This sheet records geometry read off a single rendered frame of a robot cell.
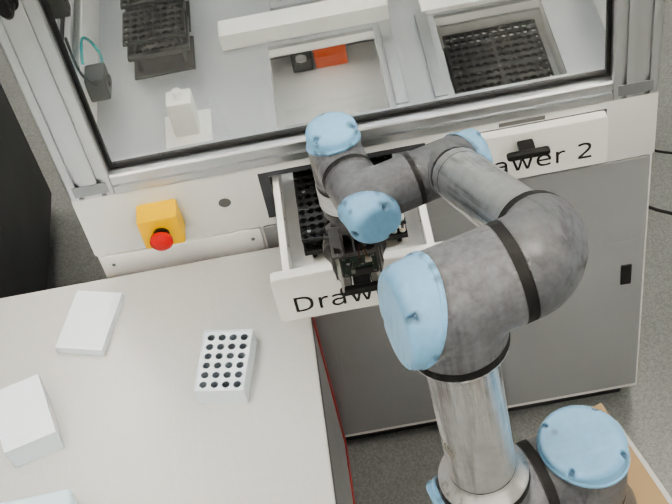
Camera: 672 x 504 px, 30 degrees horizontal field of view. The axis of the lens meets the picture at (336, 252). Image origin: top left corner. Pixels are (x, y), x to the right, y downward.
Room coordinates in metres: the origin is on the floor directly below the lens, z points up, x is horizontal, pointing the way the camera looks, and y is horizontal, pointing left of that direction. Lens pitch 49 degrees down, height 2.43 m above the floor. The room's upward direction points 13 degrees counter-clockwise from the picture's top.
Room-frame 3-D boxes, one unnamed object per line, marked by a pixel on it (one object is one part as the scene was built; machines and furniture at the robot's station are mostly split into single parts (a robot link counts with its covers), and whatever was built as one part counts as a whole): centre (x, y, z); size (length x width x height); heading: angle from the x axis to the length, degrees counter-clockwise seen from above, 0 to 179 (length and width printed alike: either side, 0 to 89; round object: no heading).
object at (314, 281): (1.29, -0.03, 0.87); 0.29 x 0.02 x 0.11; 87
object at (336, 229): (1.25, -0.03, 1.04); 0.09 x 0.08 x 0.12; 177
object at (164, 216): (1.51, 0.29, 0.88); 0.07 x 0.05 x 0.07; 87
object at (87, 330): (1.42, 0.45, 0.77); 0.13 x 0.09 x 0.02; 160
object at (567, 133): (1.50, -0.36, 0.87); 0.29 x 0.02 x 0.11; 87
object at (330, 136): (1.25, -0.03, 1.20); 0.09 x 0.08 x 0.11; 11
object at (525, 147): (1.47, -0.36, 0.91); 0.07 x 0.04 x 0.01; 87
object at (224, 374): (1.26, 0.22, 0.78); 0.12 x 0.08 x 0.04; 166
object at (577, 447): (0.83, -0.25, 0.97); 0.13 x 0.12 x 0.14; 101
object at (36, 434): (1.23, 0.56, 0.79); 0.13 x 0.09 x 0.05; 13
